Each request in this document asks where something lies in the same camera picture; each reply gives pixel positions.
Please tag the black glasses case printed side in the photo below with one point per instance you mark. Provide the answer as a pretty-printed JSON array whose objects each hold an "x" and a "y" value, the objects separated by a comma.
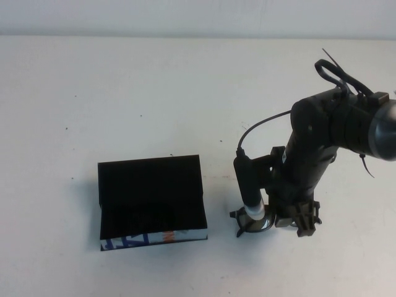
[{"x": 148, "y": 176}]

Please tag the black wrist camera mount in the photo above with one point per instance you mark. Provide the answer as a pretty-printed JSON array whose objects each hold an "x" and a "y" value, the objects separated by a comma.
[{"x": 263, "y": 164}]

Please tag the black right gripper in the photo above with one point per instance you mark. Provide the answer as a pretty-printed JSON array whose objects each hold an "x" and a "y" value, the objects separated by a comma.
[{"x": 287, "y": 201}]

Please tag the long black zip tie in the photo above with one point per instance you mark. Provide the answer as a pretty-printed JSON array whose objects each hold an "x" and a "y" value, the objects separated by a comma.
[{"x": 332, "y": 60}]

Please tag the black framed glasses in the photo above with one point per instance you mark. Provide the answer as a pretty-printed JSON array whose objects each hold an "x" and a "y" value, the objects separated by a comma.
[{"x": 249, "y": 224}]

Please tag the short black zip tie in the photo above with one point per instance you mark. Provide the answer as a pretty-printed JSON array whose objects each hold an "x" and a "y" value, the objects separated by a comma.
[{"x": 366, "y": 165}]

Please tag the black white-tipped wrist camera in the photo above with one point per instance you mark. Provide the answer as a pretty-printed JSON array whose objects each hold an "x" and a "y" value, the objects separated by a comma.
[{"x": 244, "y": 179}]

